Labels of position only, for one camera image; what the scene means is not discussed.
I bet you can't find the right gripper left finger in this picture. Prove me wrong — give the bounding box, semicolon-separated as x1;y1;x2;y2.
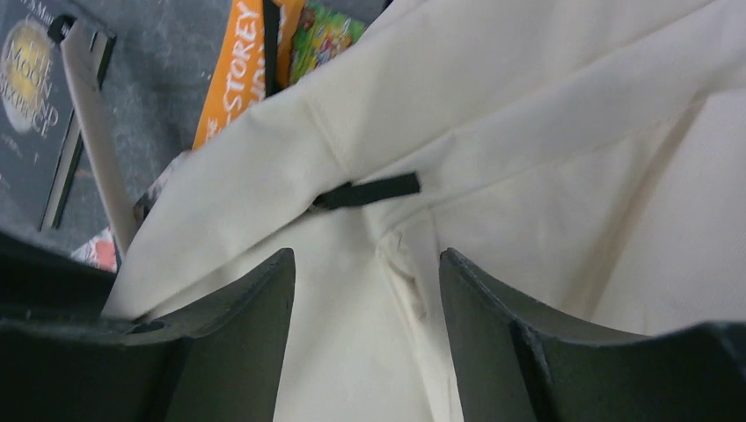
1;235;296;421

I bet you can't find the black dark book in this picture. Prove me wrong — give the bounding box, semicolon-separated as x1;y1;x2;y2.
1;1;116;231

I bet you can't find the floral cover book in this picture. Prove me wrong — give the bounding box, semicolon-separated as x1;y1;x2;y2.
70;150;190;273

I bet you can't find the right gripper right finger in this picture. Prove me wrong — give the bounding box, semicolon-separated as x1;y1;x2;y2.
439;249;745;421

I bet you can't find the orange cover book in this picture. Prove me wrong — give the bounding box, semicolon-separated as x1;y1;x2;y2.
192;0;367;151

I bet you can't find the cream canvas backpack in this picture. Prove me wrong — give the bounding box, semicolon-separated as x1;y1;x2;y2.
99;1;745;421

